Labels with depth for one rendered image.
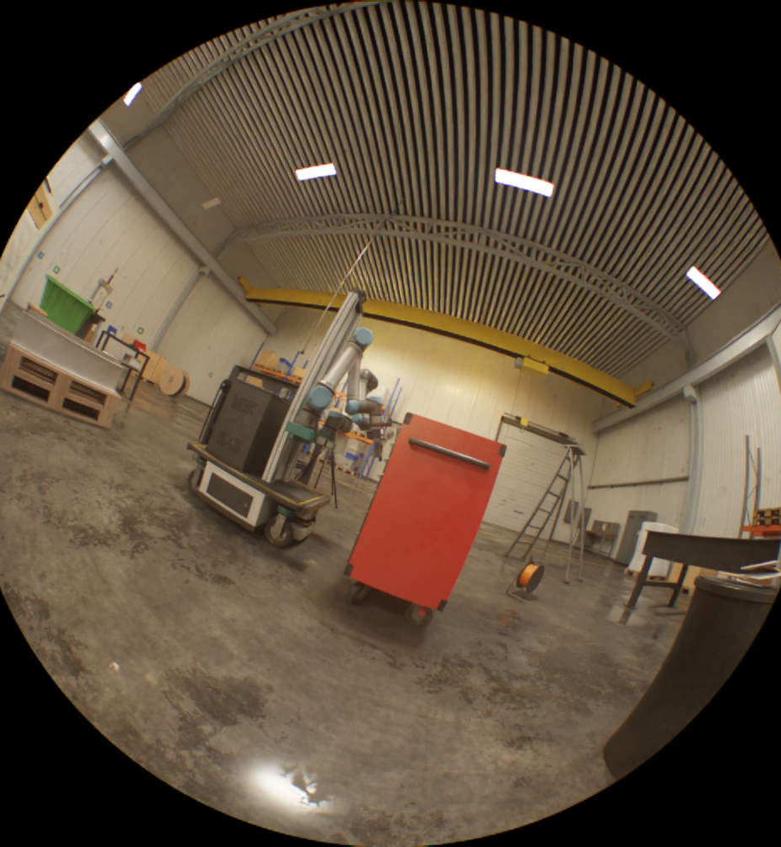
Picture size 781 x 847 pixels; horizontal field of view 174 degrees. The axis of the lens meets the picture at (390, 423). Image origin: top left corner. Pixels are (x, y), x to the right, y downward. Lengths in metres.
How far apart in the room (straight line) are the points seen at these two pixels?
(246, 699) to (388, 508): 0.88
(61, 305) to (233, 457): 2.67
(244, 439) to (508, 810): 1.92
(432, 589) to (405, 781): 0.80
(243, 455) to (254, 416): 0.24
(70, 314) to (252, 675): 3.31
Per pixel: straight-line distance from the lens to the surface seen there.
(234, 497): 1.57
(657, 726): 1.01
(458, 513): 1.10
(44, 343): 2.61
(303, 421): 1.42
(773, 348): 2.22
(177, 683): 0.78
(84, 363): 2.65
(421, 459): 1.09
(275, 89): 10.10
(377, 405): 1.41
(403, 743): 0.84
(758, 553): 2.96
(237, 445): 1.65
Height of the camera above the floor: 0.67
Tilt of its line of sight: 10 degrees up
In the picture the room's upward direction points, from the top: 21 degrees clockwise
